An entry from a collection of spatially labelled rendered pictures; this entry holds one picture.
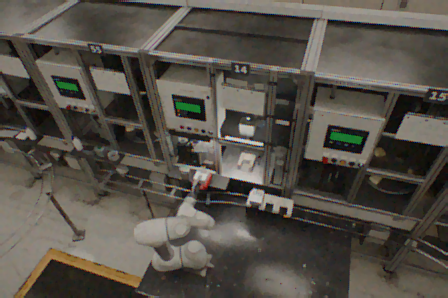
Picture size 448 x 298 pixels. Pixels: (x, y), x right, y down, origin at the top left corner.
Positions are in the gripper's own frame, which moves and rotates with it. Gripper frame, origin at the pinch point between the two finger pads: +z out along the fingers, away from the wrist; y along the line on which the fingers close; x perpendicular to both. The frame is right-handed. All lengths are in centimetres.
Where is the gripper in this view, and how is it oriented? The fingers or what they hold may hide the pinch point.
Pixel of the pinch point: (199, 179)
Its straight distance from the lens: 264.4
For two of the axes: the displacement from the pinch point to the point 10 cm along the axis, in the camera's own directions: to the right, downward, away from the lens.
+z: 3.1, -7.0, 6.4
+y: -0.5, -6.8, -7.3
